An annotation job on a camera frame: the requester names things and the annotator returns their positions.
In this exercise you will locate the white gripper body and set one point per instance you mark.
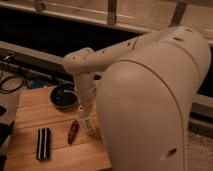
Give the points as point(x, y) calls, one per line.
point(85, 89)

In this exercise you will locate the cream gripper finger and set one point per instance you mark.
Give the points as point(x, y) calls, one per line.
point(81, 112)
point(87, 115)

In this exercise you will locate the small white bottle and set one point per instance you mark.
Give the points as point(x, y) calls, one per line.
point(89, 125)

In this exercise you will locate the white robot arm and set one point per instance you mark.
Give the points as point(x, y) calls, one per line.
point(143, 89)

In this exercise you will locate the red chili pepper toy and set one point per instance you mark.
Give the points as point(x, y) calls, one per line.
point(73, 131)

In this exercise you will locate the black bowl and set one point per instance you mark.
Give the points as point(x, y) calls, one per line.
point(63, 96)

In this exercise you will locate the wooden board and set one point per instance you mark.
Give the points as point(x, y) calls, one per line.
point(35, 111)

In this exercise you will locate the blue object behind board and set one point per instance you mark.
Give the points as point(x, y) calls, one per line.
point(38, 83)

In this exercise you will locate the black white striped block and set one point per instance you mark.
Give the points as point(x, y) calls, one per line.
point(43, 144)

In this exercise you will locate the dark object at left edge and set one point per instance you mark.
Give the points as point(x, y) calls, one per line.
point(5, 133)

